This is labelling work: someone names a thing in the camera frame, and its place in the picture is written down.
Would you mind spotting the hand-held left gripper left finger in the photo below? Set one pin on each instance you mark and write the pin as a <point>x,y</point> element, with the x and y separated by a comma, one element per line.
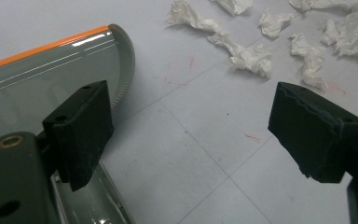
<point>79,133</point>

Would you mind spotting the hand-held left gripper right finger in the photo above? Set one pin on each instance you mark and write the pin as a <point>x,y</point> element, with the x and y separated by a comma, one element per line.
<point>310,137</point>

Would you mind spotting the clear bin with orange rim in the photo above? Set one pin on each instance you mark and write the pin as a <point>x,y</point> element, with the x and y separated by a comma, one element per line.
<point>43,81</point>

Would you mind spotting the long twisted white tissue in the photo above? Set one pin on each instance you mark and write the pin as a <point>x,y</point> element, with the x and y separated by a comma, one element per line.
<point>248,57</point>

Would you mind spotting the large crumpled white tissue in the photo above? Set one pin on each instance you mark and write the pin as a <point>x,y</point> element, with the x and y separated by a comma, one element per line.
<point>352,35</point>

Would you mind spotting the small crumpled white tissue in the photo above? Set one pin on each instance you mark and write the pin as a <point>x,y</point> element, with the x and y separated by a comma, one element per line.
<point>273,24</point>

